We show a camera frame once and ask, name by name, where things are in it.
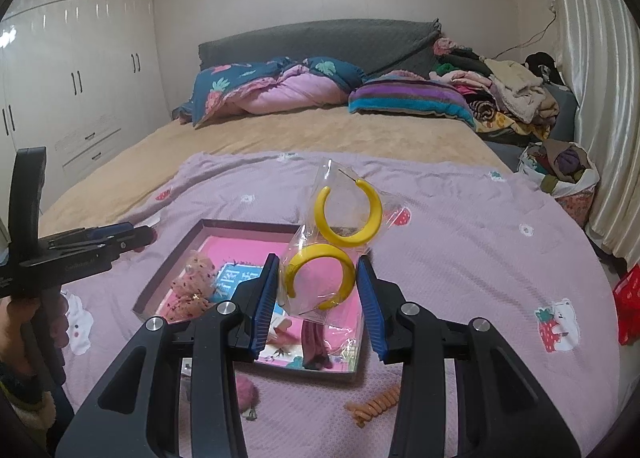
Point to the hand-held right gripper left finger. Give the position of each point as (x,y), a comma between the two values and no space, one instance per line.
(265,308)

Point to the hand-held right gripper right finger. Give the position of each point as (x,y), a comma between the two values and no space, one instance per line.
(372,308)

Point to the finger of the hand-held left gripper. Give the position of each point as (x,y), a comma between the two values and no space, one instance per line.
(135,238)
(100,231)

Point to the maroon hair claw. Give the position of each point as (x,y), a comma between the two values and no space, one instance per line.
(315,343)

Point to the brown tray with pink bottom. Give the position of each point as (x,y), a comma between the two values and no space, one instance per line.
(235,248)

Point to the brown dotted bear hair bow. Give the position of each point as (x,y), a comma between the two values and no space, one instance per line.
(192,283)

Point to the yellow hoop earrings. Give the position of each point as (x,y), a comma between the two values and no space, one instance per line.
(350,233)

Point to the person's left forearm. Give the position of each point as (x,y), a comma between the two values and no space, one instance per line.
(25,403)

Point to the person's left hand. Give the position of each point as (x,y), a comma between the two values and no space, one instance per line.
(12,328)

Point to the pink pompom hair clip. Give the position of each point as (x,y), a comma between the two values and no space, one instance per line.
(246,385)

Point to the orange spiral hair clip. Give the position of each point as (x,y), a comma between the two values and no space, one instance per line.
(372,408)

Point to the purple printed blanket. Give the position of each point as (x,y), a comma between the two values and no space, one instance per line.
(475,263)

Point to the white wardrobe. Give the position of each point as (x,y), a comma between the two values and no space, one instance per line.
(75,88)

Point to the bed with tan sheet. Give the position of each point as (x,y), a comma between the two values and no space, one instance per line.
(250,133)

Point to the blue and pink floral quilt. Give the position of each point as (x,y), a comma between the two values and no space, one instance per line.
(280,93)

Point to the striped purple pillow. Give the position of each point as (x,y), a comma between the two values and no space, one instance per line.
(410,96)

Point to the bag full of clothes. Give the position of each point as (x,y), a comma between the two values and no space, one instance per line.
(565,168)

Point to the red plastic bag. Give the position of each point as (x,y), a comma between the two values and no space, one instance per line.
(629,303)

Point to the pile of folded clothes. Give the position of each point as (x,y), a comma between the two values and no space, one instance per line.
(515,88)

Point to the grey padded headboard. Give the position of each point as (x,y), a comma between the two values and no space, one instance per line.
(325,41)

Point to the black bag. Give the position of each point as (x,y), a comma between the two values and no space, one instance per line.
(540,63)

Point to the cream satin curtain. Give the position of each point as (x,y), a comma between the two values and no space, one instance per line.
(600,88)

